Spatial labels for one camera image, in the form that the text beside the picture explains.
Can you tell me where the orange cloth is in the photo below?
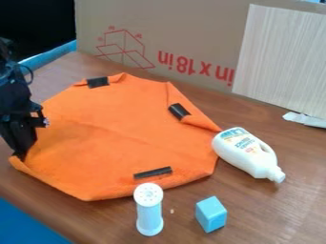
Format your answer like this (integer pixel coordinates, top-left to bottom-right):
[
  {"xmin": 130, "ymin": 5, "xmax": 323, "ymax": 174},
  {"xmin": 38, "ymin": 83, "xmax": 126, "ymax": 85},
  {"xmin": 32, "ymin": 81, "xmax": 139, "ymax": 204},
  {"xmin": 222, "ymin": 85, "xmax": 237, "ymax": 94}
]
[{"xmin": 8, "ymin": 71, "xmax": 223, "ymax": 202}]

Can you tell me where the blue block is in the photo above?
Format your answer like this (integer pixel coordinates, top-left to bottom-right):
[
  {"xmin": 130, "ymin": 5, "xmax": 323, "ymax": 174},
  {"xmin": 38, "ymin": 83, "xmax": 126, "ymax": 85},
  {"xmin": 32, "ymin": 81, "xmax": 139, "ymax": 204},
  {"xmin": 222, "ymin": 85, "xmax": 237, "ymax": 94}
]
[{"xmin": 194, "ymin": 195, "xmax": 230, "ymax": 234}]

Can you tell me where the light wooden board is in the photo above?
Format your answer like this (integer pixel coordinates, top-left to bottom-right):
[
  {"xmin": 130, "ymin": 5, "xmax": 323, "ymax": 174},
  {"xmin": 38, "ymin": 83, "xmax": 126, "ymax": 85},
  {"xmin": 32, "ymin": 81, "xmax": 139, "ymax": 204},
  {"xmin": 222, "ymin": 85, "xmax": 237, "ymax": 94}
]
[{"xmin": 232, "ymin": 3, "xmax": 326, "ymax": 120}]

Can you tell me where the cardboard box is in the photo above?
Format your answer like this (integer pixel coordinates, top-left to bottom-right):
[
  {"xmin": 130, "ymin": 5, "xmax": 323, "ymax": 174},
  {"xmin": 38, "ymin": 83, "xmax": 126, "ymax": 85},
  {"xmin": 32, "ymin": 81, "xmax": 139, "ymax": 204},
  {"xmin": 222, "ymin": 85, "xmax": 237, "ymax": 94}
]
[{"xmin": 73, "ymin": 0, "xmax": 326, "ymax": 95}]

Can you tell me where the white plastic bottle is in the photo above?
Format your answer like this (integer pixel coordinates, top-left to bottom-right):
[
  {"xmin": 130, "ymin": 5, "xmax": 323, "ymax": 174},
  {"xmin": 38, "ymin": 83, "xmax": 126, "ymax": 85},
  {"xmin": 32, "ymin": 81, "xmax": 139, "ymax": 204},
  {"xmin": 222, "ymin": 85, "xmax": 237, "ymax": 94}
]
[{"xmin": 210, "ymin": 126, "xmax": 287, "ymax": 185}]

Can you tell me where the white shaker toy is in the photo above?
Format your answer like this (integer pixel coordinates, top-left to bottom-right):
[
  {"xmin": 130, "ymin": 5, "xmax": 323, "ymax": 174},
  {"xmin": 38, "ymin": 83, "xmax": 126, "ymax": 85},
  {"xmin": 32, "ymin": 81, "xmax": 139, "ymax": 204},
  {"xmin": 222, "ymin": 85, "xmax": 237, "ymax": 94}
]
[{"xmin": 132, "ymin": 182, "xmax": 166, "ymax": 237}]

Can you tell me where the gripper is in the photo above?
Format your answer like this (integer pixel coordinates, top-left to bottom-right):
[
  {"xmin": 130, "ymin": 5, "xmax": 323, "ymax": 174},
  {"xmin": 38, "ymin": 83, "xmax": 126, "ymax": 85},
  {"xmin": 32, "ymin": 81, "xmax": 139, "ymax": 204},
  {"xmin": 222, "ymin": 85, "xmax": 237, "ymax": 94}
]
[{"xmin": 0, "ymin": 100, "xmax": 51, "ymax": 162}]

